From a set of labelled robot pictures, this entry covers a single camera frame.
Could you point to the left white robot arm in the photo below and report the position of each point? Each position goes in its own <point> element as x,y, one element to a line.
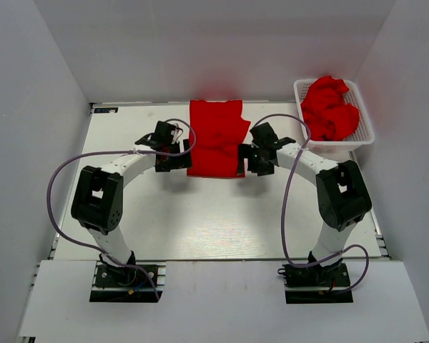
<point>98,203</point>

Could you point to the red t shirt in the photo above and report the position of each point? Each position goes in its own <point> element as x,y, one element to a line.
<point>218,131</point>

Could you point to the red t shirts pile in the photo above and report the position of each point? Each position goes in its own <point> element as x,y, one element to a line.
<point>326,113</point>

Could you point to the white plastic basket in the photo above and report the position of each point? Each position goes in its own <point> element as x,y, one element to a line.
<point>364,134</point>

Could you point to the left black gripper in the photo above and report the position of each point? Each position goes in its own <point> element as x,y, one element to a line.
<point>181,161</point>

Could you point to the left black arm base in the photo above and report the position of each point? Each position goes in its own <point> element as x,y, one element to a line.
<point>112,284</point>

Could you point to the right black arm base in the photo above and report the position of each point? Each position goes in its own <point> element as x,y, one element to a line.
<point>316,285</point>

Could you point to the blue table label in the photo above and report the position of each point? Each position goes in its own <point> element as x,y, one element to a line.
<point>106,110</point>

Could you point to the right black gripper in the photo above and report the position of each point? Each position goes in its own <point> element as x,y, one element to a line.
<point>244,151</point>

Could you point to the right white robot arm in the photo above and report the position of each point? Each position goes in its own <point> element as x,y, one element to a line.
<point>342,196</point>

